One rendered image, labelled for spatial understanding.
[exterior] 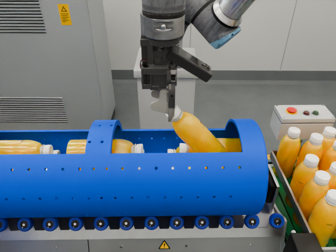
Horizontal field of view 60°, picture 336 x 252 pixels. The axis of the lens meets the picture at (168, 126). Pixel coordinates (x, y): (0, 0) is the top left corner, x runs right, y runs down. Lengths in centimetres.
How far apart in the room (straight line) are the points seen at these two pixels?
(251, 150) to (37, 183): 55
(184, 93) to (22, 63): 151
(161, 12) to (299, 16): 327
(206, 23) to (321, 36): 274
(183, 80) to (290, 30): 251
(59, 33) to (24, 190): 172
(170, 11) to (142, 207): 49
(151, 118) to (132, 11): 212
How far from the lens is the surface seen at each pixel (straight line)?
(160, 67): 67
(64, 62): 249
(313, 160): 99
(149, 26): 63
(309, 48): 401
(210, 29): 139
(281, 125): 117
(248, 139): 80
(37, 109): 279
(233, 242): 99
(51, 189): 81
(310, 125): 122
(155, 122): 161
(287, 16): 377
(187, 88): 150
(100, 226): 93
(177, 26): 63
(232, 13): 134
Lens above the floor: 170
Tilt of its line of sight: 35 degrees down
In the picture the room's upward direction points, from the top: straight up
